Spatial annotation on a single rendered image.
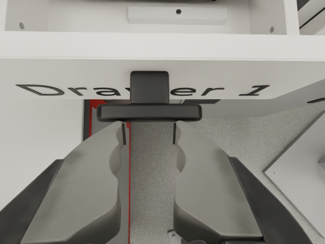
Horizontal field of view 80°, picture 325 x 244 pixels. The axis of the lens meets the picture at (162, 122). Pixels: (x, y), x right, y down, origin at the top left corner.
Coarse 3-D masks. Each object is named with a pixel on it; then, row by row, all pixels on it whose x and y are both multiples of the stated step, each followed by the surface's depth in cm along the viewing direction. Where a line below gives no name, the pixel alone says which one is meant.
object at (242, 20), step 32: (0, 0) 16; (32, 0) 19; (64, 0) 22; (96, 0) 22; (128, 0) 22; (160, 0) 22; (192, 0) 23; (224, 0) 23; (256, 0) 21; (288, 0) 17; (128, 32) 22; (160, 32) 22; (192, 32) 22; (224, 32) 22; (256, 32) 21; (288, 32) 16
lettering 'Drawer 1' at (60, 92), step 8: (24, 88) 18; (56, 88) 18; (72, 88) 18; (80, 88) 18; (96, 88) 18; (104, 88) 18; (128, 88) 18; (184, 88) 18; (208, 88) 18; (216, 88) 18; (264, 88) 18
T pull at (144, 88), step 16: (144, 80) 14; (160, 80) 14; (144, 96) 14; (160, 96) 14; (96, 112) 14; (112, 112) 13; (128, 112) 13; (144, 112) 13; (160, 112) 13; (176, 112) 13; (192, 112) 13
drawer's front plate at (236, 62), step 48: (0, 48) 12; (48, 48) 12; (96, 48) 12; (144, 48) 12; (192, 48) 12; (240, 48) 12; (288, 48) 12; (48, 96) 21; (96, 96) 21; (192, 96) 22; (240, 96) 22
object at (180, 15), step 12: (132, 12) 21; (144, 12) 21; (156, 12) 21; (168, 12) 21; (180, 12) 21; (192, 12) 21; (204, 12) 21; (216, 12) 21; (180, 24) 22; (192, 24) 22; (204, 24) 22; (216, 24) 22
